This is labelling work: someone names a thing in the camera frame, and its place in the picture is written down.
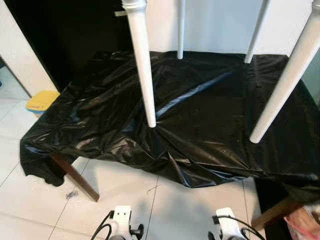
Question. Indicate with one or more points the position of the white plastic table leg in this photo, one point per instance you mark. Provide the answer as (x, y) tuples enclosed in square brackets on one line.
[(257, 30), (285, 85), (180, 30), (141, 60)]

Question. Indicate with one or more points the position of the brown wooden table leg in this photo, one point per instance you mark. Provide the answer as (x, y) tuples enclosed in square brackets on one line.
[(277, 214), (75, 177)]

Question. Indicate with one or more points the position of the red object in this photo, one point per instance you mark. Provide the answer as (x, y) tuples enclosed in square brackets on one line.
[(302, 227)]

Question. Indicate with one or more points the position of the black plastic table cover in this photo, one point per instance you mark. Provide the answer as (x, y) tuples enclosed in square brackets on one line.
[(210, 125)]

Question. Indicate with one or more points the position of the yellow bin with blue band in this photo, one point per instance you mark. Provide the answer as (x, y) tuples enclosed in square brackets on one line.
[(42, 101)]

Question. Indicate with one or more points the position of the black door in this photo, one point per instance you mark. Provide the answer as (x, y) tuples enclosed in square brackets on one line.
[(65, 35)]

